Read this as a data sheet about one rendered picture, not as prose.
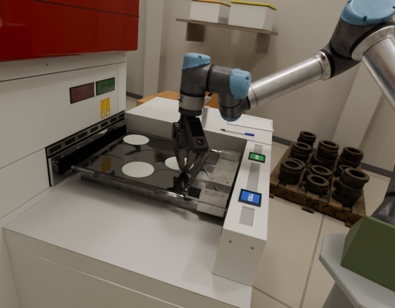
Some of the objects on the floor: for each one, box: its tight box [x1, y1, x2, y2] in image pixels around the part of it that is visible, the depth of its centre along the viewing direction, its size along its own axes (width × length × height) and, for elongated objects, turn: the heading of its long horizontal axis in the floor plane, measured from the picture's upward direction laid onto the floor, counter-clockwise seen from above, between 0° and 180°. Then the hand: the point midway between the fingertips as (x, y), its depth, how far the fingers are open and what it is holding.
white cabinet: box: [3, 229, 237, 308], centre depth 121 cm, size 64×96×82 cm, turn 149°
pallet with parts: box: [269, 131, 370, 228], centre depth 280 cm, size 87×132×45 cm, turn 134°
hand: (184, 169), depth 87 cm, fingers closed
